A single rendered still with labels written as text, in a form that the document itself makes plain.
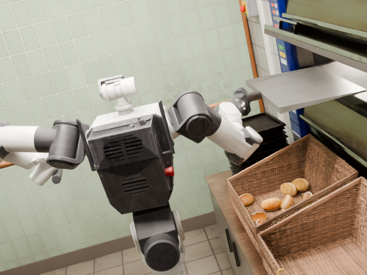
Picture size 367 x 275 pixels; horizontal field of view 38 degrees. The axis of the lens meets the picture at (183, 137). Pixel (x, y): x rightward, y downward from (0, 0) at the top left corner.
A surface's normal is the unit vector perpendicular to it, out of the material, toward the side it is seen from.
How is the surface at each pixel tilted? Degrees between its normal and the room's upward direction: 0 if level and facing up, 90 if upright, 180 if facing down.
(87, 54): 90
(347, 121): 70
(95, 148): 90
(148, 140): 90
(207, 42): 90
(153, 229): 45
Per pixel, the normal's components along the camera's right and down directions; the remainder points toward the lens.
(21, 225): 0.15, 0.29
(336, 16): -0.98, -0.07
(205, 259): -0.23, -0.92
